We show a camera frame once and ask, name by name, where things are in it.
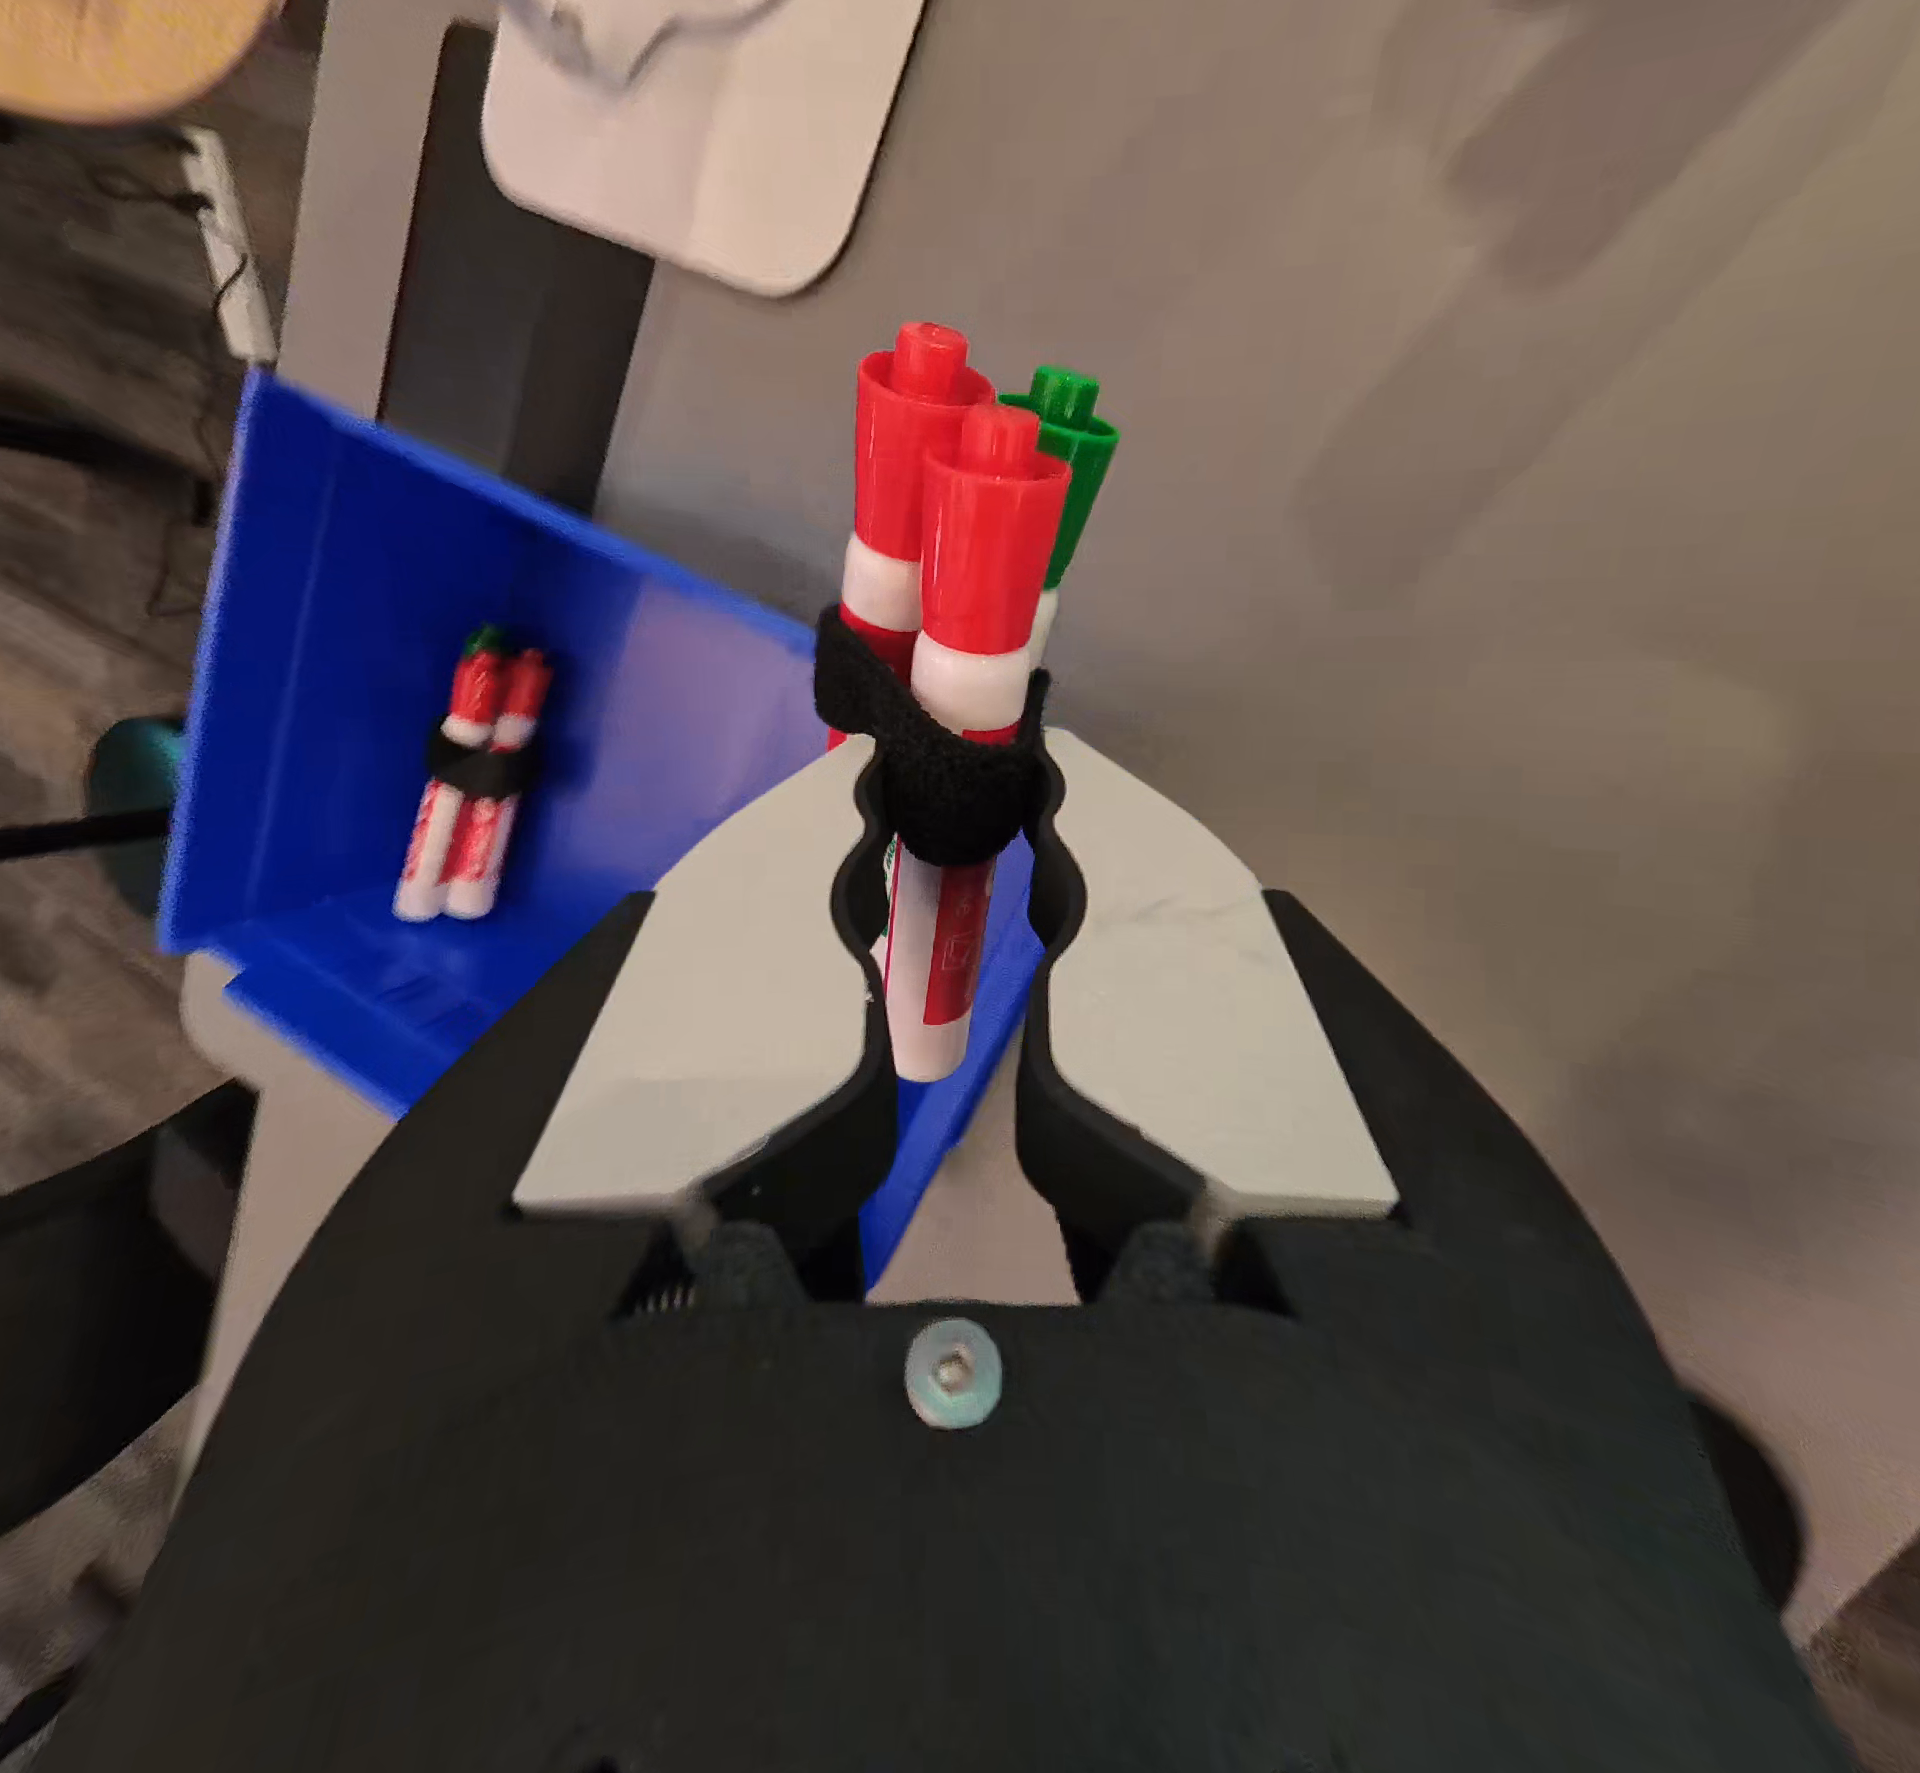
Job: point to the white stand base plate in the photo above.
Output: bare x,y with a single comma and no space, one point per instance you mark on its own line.
748,167

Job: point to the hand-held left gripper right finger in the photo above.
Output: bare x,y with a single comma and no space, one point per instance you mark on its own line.
1214,1055

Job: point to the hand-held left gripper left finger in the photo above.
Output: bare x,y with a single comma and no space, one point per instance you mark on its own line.
677,1039

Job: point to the blue plastic bin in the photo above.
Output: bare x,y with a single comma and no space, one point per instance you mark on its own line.
362,603

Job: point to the white power strip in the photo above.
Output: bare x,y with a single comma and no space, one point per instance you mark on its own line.
224,242

